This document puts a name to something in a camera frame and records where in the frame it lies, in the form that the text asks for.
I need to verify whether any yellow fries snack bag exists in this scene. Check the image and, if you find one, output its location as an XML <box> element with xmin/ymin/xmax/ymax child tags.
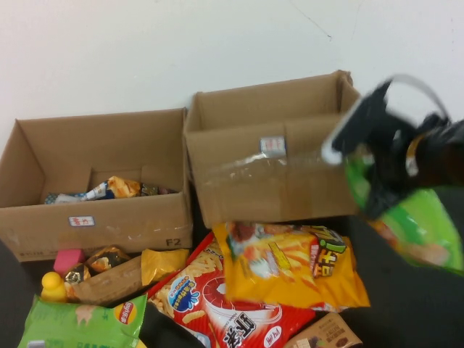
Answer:
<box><xmin>212</xmin><ymin>221</ymin><xmax>370</xmax><ymax>312</ymax></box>

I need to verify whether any light green Lay's chips bag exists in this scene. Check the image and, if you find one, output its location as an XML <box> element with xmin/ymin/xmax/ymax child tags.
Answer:
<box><xmin>17</xmin><ymin>294</ymin><xmax>148</xmax><ymax>348</ymax></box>

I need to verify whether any small yellow snack packet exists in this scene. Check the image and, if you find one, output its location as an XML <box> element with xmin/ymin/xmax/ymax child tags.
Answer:
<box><xmin>140</xmin><ymin>247</ymin><xmax>190</xmax><ymax>286</ymax></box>

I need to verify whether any cardboard box with F2 print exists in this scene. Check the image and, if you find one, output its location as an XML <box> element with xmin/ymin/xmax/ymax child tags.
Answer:
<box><xmin>0</xmin><ymin>107</ymin><xmax>193</xmax><ymax>262</ymax></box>

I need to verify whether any green cucumber Lay's chips bag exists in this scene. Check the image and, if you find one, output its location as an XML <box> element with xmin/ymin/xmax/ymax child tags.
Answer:
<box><xmin>344</xmin><ymin>152</ymin><xmax>464</xmax><ymax>273</ymax></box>

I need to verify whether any white label with red writing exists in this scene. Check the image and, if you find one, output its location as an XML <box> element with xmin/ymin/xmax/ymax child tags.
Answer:
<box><xmin>68</xmin><ymin>215</ymin><xmax>95</xmax><ymax>228</ymax></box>

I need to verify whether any white label with blue border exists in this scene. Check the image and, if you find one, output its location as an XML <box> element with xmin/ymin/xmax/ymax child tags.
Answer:
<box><xmin>259</xmin><ymin>136</ymin><xmax>286</xmax><ymax>152</ymax></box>

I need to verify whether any orange and white snack bag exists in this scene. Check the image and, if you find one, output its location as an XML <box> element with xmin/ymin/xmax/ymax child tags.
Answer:
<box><xmin>45</xmin><ymin>175</ymin><xmax>142</xmax><ymax>204</ymax></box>

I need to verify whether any long brown snack packet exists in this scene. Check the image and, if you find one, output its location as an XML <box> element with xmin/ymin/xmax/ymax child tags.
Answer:
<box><xmin>72</xmin><ymin>254</ymin><xmax>143</xmax><ymax>305</ymax></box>

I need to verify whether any brown cookie box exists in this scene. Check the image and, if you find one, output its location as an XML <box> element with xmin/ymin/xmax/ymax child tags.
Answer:
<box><xmin>289</xmin><ymin>312</ymin><xmax>363</xmax><ymax>348</ymax></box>

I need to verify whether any red shrimp cracker bag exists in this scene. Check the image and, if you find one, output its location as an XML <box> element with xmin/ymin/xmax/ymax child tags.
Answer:
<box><xmin>144</xmin><ymin>231</ymin><xmax>316</xmax><ymax>348</ymax></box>

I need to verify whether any taped cardboard box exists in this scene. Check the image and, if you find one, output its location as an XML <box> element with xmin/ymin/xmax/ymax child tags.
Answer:
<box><xmin>183</xmin><ymin>70</ymin><xmax>363</xmax><ymax>229</ymax></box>

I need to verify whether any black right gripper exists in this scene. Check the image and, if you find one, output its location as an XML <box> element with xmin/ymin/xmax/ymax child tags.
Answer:
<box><xmin>347</xmin><ymin>104</ymin><xmax>413</xmax><ymax>220</ymax></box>

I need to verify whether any pink block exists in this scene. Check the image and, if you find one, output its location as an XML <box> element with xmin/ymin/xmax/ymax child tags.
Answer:
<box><xmin>54</xmin><ymin>248</ymin><xmax>86</xmax><ymax>273</ymax></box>

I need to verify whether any black camera cable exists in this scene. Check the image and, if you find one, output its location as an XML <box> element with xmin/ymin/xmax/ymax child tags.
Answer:
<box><xmin>389</xmin><ymin>74</ymin><xmax>450</xmax><ymax>120</ymax></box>

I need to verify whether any yellow plastic toy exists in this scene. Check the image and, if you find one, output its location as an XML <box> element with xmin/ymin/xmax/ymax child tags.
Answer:
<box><xmin>41</xmin><ymin>270</ymin><xmax>69</xmax><ymax>302</ymax></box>

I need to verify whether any orange and black snack packet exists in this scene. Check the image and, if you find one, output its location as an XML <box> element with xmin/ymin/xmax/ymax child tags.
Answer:
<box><xmin>86</xmin><ymin>245</ymin><xmax>132</xmax><ymax>273</ymax></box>
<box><xmin>64</xmin><ymin>262</ymin><xmax>92</xmax><ymax>291</ymax></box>

